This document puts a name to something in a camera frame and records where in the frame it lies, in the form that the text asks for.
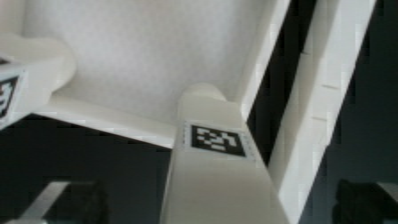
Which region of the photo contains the white U-shaped obstacle fence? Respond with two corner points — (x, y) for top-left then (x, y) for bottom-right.
(268, 0), (377, 224)

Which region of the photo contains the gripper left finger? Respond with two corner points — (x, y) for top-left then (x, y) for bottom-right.
(7, 181), (110, 224)

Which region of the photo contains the white desk tabletop tray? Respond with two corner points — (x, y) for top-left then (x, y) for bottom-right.
(0, 0), (292, 147)

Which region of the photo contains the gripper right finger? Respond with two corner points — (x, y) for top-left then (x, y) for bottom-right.
(332, 179), (398, 224)

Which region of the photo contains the white desk leg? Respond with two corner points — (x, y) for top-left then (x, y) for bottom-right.
(0, 34), (77, 130)
(160, 83), (290, 224)

